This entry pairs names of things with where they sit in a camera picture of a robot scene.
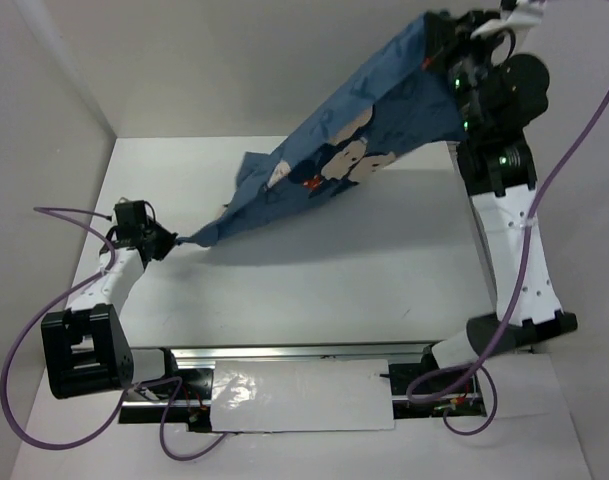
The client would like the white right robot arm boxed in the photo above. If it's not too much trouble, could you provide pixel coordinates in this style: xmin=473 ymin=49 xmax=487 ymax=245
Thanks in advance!
xmin=420 ymin=1 xmax=577 ymax=392

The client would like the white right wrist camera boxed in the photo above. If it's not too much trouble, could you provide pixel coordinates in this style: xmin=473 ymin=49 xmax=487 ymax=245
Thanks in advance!
xmin=470 ymin=0 xmax=547 ymax=38

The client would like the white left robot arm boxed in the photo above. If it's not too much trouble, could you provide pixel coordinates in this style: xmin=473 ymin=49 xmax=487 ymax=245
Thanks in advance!
xmin=41 ymin=199 xmax=182 ymax=399

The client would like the white glossy cover sheet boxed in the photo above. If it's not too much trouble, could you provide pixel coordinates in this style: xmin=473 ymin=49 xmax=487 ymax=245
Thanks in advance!
xmin=210 ymin=359 xmax=395 ymax=433

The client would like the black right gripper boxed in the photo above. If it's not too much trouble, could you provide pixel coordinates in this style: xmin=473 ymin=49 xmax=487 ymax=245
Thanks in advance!
xmin=423 ymin=5 xmax=515 ymax=136

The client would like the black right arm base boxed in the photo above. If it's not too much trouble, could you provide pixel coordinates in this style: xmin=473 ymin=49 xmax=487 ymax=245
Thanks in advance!
xmin=381 ymin=344 xmax=488 ymax=419

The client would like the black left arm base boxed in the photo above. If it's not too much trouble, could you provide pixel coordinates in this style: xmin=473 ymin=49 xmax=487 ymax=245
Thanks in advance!
xmin=118 ymin=348 xmax=214 ymax=433

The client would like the blue printed pillowcase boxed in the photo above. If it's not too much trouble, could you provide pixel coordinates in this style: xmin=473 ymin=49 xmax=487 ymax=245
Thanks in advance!
xmin=184 ymin=13 xmax=466 ymax=247

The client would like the aluminium front rail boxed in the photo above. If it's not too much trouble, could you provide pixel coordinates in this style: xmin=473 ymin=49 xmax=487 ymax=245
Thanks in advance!
xmin=151 ymin=341 xmax=435 ymax=364

